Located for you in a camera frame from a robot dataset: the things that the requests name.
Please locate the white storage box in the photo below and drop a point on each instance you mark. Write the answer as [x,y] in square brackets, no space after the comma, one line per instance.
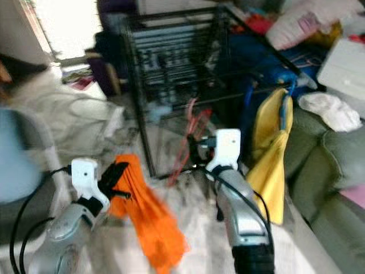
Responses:
[345,68]

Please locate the large blue storage box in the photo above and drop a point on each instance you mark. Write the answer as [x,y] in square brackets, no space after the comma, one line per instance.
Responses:
[274,63]

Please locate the blue plastic clothes hanger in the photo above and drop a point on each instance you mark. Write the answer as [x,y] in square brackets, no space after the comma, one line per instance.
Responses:
[285,114]
[248,105]

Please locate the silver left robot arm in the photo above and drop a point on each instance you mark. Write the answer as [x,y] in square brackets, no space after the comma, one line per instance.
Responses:
[63,234]

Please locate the white tubular bouncer frame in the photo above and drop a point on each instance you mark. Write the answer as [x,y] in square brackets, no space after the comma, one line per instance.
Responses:
[114,117]

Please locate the dark purple cabinet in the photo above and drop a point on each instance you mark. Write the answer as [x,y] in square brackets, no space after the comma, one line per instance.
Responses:
[111,51]

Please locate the green leather sofa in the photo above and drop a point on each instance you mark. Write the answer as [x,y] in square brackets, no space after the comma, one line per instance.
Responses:
[331,171]

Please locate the yellow garment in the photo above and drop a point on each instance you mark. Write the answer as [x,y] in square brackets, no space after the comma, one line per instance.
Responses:
[271,171]

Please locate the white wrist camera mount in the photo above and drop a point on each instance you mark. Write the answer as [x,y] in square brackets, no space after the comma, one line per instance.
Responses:
[225,147]
[85,177]

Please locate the white pillow pink print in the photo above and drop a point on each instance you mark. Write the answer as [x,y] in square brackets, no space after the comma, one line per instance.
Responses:
[308,23]

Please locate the crumpled white cloth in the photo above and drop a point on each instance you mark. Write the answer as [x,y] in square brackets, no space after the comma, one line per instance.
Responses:
[328,108]

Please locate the black clothes drying rack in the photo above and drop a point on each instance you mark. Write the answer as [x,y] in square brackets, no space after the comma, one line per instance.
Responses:
[157,113]

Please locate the colourful floor mat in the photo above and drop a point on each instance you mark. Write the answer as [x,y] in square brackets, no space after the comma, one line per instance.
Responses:
[80,80]

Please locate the red cloth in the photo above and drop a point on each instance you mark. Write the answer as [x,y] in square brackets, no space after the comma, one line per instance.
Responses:
[256,24]

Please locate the light blue cushion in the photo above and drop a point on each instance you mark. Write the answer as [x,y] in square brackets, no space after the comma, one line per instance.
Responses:
[17,160]

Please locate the orange garment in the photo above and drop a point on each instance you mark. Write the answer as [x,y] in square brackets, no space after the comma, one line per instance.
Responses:
[154,228]

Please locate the bright barred window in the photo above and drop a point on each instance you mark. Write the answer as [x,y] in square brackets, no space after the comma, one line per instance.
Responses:
[68,23]

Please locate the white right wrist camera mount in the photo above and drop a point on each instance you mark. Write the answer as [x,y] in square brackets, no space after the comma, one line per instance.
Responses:
[225,147]

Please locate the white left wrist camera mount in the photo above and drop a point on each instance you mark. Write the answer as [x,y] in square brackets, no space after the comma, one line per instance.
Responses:
[85,177]

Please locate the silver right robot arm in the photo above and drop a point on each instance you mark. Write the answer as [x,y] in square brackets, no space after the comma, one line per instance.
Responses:
[242,222]

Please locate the pink plastic clothes hanger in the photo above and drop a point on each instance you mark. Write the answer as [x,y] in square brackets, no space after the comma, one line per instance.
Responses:
[185,149]

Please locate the pink blanket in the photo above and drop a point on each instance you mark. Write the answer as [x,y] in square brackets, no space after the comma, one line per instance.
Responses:
[353,198]

